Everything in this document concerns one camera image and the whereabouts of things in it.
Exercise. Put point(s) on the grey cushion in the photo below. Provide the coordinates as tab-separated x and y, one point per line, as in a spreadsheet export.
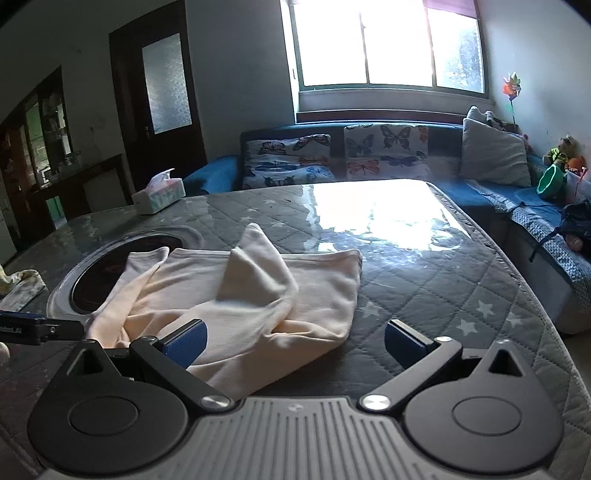
494	154

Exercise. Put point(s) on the stuffed toy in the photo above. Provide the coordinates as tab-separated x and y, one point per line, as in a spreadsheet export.
559	152

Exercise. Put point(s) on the dark sideboard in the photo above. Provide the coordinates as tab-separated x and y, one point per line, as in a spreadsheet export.
74	177

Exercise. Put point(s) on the orange artificial flower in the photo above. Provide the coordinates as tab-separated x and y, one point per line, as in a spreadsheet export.
512	87

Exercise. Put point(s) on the window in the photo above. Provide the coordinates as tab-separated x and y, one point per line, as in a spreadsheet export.
378	41

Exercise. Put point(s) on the patterned crumpled cloth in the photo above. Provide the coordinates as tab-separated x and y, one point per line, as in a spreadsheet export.
21	288

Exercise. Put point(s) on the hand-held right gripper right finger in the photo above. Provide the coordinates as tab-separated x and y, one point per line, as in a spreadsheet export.
406	344

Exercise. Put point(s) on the white tissue box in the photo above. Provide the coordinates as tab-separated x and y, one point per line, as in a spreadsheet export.
159	196

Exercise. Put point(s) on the dark bag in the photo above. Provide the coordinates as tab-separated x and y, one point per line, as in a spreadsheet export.
575	219

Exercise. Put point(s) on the maroon window blind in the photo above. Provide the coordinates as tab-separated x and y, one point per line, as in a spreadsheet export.
452	7

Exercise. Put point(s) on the cream cloth garment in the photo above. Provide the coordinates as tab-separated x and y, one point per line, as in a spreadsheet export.
258	277

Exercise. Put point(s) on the butterfly print cushion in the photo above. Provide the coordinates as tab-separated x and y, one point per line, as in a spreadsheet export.
388	150
286	161

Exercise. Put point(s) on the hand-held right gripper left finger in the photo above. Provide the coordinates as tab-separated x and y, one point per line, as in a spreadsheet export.
187	344

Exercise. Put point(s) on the blue sofa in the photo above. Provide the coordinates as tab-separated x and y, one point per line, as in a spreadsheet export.
217	175

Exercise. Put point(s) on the green bowl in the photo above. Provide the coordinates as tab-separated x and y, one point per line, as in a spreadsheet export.
549	182

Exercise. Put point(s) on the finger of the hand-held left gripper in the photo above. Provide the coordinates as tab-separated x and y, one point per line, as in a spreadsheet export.
67	328

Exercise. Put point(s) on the dark door with frosted glass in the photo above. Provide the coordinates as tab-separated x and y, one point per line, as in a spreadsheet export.
134	101

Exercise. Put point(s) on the round black induction cooker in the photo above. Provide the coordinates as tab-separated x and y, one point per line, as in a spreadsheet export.
97	277

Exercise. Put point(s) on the blue patterned sofa cover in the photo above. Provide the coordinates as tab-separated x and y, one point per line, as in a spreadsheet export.
540	217

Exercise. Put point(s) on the white patterned cushion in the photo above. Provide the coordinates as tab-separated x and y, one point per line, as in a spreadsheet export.
489	117

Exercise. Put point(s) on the orange toy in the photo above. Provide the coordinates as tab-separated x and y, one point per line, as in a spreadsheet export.
577	164

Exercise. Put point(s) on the dark display cabinet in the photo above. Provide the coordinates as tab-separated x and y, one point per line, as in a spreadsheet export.
18	157

